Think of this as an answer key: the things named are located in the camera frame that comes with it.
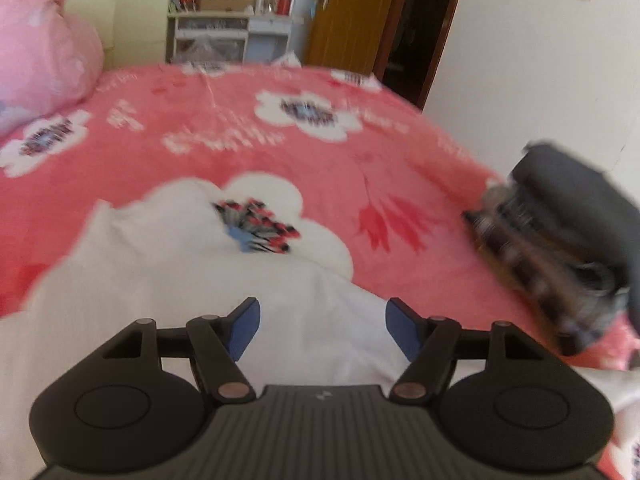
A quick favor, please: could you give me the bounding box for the red floral blanket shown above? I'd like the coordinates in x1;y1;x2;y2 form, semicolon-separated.
0;62;640;466

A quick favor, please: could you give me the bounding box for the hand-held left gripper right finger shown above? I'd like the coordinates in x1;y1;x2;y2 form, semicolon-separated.
386;297;546;405

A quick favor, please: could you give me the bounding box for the pink floral quilt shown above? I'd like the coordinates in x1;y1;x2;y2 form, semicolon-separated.
0;0;105;136

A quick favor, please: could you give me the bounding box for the dark grey folded garment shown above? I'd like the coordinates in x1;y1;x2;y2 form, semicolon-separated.
510;142;636;276

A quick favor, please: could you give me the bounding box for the clear plastic bag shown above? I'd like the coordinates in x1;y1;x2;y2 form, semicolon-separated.
182;35;236;63

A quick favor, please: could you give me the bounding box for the dark brown door frame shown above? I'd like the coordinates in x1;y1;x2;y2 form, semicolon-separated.
372;0;471;111

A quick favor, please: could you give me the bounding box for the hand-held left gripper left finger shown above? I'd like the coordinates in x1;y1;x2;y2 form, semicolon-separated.
102;297;262;405

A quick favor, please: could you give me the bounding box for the wooden door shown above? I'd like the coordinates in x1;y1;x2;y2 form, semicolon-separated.
304;0;403;81

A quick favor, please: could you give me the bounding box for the cardboard box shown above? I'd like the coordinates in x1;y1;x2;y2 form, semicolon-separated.
199;0;256;12

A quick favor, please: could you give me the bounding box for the cream wardrobe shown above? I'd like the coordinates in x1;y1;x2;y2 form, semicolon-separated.
47;0;183;68

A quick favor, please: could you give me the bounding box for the white shelf desk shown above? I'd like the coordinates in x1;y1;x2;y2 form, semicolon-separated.
166;12;303;66

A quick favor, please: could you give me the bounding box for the white garment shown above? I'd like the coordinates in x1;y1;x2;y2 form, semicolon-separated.
0;179;481;480

